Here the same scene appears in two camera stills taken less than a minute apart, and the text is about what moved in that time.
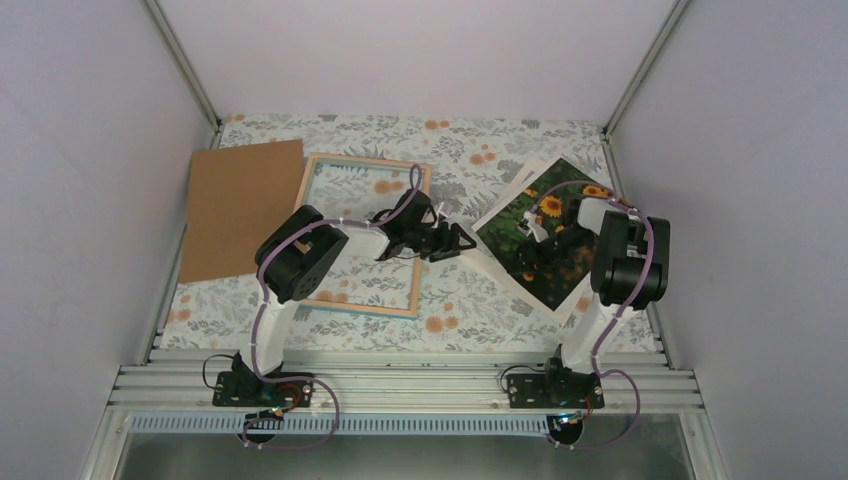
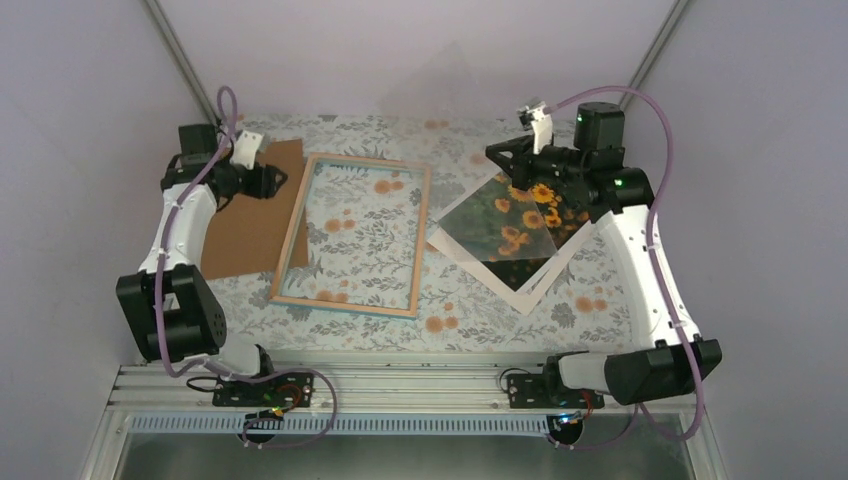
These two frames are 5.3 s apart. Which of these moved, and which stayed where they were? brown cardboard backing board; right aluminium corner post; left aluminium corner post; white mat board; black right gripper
Moved: black right gripper; white mat board
Stayed: brown cardboard backing board; left aluminium corner post; right aluminium corner post
